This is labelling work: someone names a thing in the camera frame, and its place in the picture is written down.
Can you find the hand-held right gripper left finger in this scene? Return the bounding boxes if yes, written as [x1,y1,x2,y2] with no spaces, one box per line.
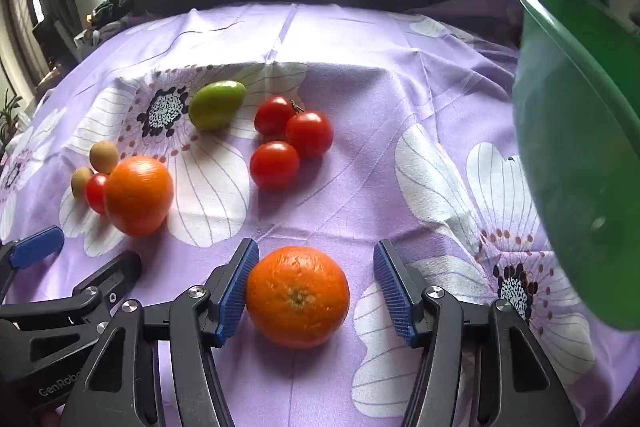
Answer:
[60,238,261,427]

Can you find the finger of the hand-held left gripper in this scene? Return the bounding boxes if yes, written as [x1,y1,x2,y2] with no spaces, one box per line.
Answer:
[0,226,66,304]
[0,249,144,333]

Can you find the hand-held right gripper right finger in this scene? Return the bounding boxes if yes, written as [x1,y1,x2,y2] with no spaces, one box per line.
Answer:
[373,239,581,427]

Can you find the orange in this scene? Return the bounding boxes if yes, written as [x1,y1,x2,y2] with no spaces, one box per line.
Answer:
[104,155,175,238]
[245,245,351,350]

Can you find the red cherry tomato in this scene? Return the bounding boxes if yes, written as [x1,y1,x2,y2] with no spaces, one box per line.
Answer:
[84,173,111,215]
[285,111,335,158]
[254,95,297,138]
[249,140,301,190]

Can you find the green oval tomato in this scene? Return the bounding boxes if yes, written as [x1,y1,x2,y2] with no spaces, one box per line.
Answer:
[188,80,248,131]

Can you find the green plastic bowl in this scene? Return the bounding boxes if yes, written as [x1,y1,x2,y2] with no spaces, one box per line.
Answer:
[512,0,640,333]

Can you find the brown longan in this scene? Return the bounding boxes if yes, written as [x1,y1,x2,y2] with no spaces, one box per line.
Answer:
[70,167,95,200]
[89,140,121,174]

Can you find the potted plant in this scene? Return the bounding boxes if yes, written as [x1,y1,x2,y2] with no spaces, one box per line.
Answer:
[0,88,24,148]

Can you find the purple floral bedsheet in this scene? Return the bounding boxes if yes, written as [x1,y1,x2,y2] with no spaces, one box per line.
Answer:
[0,1,640,427]

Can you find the dark clothes heap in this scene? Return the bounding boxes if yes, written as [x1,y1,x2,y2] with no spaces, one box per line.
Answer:
[85,0,138,32]

